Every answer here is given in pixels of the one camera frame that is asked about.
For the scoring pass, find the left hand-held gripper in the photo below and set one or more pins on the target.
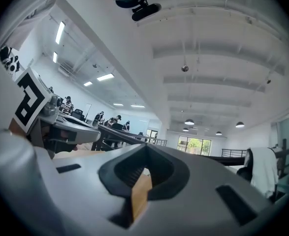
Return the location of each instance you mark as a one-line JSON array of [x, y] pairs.
[[33, 99]]

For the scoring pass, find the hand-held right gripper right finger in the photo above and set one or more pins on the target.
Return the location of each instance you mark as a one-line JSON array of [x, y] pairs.
[[198, 213]]

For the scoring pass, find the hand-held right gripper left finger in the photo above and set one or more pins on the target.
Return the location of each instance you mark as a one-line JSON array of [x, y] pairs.
[[60, 195]]

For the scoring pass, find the black office chair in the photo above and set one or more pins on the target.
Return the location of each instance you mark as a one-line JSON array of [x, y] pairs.
[[77, 114]]

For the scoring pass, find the long ceiling light panel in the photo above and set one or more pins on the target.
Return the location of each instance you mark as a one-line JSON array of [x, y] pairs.
[[87, 83], [105, 77], [54, 57], [60, 32]]

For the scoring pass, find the large window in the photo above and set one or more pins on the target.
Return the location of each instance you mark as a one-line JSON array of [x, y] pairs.
[[194, 145]]

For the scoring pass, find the black metal railing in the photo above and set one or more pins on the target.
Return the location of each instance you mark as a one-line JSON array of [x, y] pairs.
[[233, 153]]

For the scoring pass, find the white cloth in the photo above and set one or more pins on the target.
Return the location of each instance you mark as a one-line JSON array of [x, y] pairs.
[[263, 171]]

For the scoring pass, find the black dome pendant lamp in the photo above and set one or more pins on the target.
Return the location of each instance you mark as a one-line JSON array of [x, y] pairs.
[[189, 122], [218, 133], [185, 129], [239, 125]]

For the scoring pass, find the dark long table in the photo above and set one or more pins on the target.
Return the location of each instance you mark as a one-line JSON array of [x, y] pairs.
[[119, 136]]

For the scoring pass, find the round ceiling sensor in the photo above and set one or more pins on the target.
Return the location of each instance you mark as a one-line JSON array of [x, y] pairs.
[[184, 68]]

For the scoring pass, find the black head-mounted camera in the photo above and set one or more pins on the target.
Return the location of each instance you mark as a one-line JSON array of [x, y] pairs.
[[145, 10]]

